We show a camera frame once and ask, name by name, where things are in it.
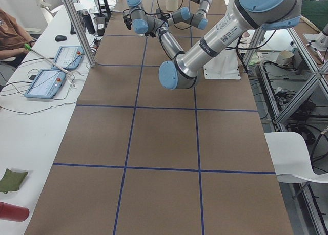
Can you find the teach pendant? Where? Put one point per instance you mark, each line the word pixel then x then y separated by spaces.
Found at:
pixel 69 57
pixel 46 84

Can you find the person in brown shirt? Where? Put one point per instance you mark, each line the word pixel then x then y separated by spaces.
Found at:
pixel 13 39

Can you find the black computer mouse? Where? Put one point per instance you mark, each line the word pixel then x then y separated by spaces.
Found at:
pixel 60 38

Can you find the black drink bottle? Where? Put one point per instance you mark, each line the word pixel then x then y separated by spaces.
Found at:
pixel 88 21

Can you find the green pouch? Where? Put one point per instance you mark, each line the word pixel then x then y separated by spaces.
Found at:
pixel 12 180

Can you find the lower teach pendant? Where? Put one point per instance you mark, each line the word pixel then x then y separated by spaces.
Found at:
pixel 46 84

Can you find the aluminium frame post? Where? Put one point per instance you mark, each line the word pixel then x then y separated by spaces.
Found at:
pixel 73 16

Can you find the upper teach pendant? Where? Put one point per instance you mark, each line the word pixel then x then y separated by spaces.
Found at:
pixel 69 57

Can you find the white chair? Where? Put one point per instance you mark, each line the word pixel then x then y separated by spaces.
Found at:
pixel 291 159

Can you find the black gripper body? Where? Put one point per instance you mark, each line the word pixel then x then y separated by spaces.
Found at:
pixel 128 23

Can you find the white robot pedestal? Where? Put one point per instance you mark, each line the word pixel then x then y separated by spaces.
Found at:
pixel 224 66

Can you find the red bottle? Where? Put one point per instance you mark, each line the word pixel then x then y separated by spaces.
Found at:
pixel 12 212

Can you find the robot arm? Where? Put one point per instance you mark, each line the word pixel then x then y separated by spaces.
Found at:
pixel 197 19
pixel 181 71

